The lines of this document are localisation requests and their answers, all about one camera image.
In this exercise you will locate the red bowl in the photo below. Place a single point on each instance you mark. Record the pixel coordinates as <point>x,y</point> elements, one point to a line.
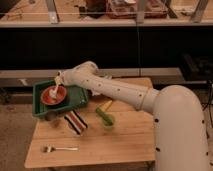
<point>47,100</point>

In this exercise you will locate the white dish brush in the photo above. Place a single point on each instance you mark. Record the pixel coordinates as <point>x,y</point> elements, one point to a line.
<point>53,92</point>

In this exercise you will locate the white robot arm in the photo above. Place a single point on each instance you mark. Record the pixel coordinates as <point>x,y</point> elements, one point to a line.
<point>179,126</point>

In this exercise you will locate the white crumpled cloth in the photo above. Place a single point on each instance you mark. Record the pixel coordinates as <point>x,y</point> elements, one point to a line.
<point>94,92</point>

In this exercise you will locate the green plastic tray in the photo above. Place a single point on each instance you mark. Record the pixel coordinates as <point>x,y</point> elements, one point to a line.
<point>72,97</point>

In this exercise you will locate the green cup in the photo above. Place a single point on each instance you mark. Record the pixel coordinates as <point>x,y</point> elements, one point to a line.
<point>108,122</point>

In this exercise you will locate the wooden table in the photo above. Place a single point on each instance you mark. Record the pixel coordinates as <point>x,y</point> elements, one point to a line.
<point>131,139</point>

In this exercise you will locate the striped folded cloth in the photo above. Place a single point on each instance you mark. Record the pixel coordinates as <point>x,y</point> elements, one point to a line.
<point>75,122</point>

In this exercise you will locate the dark metal cup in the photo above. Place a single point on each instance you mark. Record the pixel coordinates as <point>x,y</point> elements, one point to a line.
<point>50,116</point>

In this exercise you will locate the silver fork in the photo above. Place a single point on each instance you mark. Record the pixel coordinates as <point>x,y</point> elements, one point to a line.
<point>49,149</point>

